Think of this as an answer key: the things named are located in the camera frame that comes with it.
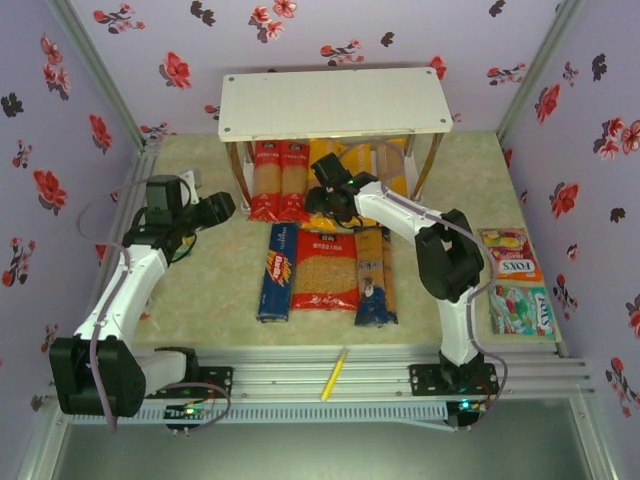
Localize red spaghetti bag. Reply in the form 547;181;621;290
277;141;312;223
247;141;283;223

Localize red fusilli pasta bag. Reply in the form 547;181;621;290
290;228;361;312

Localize white two-tier shelf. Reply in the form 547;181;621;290
218;67;454;222

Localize blue spaghetti box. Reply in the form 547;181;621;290
256;223;300;323

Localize clear blue spaghetti bag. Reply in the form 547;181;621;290
353;225;400;328

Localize yellow pencil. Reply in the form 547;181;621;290
319;348;350;402

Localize red candy bag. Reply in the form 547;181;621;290
477;227;545;285

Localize small lit circuit board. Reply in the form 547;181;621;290
446;398;490;432
164;403;215;432

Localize teal candy bag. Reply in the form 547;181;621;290
488;283;559;342

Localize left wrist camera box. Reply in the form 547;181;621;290
178;169;202;204

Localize aluminium side rail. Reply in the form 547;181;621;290
74;138;164;351

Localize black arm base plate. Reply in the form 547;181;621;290
189;366;235;400
408;363;501;399

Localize lilac arm cable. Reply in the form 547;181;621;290
77;179;232;435
342;139;510;432

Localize aluminium corner post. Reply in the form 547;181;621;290
494;0;587;146
47;0;147;147

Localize aluminium mounting rail beam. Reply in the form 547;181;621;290
47;344;596;401

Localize white slotted cable duct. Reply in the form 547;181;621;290
67;402;450;427

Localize aluminium outer frame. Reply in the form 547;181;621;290
17;392;620;480

